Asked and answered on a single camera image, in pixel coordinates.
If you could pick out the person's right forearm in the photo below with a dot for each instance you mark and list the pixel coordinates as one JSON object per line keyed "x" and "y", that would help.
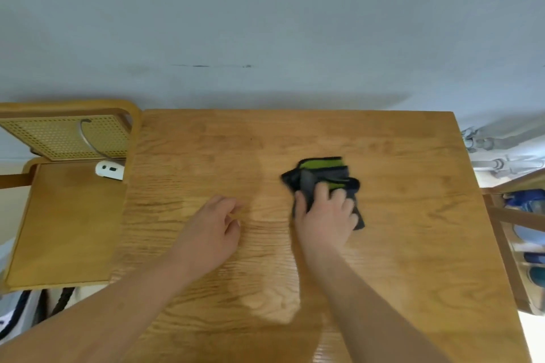
{"x": 370, "y": 316}

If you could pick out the teal capped bottle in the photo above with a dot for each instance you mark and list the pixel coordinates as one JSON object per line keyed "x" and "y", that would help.
{"x": 537, "y": 277}

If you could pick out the person's right hand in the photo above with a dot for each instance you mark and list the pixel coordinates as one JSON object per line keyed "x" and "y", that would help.
{"x": 325, "y": 222}

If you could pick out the small dark blue bottle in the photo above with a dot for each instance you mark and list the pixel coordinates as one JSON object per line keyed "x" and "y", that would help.
{"x": 534, "y": 258}

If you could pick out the light blue spray bottle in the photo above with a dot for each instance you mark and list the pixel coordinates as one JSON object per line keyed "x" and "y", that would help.
{"x": 530, "y": 235}

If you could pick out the person's left forearm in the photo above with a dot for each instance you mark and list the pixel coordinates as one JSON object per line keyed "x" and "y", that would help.
{"x": 93, "y": 316}

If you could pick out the dark grey cleaning cloth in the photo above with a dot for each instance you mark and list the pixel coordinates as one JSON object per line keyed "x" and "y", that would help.
{"x": 323, "y": 171}

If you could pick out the wooden rattan chair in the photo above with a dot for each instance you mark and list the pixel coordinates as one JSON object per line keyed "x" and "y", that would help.
{"x": 64, "y": 222}
{"x": 511, "y": 248}

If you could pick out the white handheld device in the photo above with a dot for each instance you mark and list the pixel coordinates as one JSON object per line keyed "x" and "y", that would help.
{"x": 110, "y": 170}

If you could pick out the person's left hand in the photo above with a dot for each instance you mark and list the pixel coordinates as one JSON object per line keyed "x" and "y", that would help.
{"x": 208, "y": 235}

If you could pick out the wooden table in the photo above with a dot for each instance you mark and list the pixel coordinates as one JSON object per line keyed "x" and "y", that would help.
{"x": 383, "y": 269}

